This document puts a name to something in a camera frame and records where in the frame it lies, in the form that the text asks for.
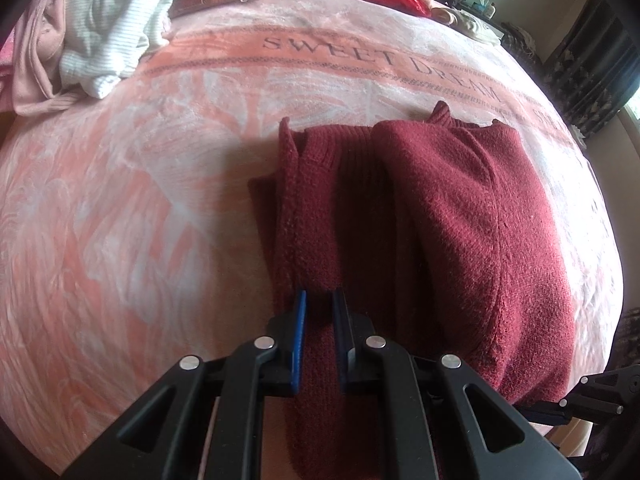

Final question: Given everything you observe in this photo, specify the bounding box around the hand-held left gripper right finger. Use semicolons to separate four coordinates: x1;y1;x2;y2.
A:
332;289;583;480

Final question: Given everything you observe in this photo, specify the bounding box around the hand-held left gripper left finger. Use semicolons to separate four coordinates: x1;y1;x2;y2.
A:
60;290;307;480

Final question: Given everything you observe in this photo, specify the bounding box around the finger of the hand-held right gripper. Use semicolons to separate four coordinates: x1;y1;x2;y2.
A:
517;367;628;426

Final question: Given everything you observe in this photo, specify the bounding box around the dark red knit sweater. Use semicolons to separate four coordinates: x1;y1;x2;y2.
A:
248;101;576;480

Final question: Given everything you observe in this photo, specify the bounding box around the pink printed blanket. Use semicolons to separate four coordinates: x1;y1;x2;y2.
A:
0;0;626;480

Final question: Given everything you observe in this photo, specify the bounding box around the dark patterned curtain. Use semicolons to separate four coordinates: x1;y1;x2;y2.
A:
545;0;640;136

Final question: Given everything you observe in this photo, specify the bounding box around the white cloth bundle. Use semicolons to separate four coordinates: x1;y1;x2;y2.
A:
432;5;501;43

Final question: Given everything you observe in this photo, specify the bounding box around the white striped garment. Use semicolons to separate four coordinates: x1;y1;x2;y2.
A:
59;0;176;100

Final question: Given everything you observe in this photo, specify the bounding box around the pale pink garment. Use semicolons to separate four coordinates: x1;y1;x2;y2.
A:
10;0;83;116

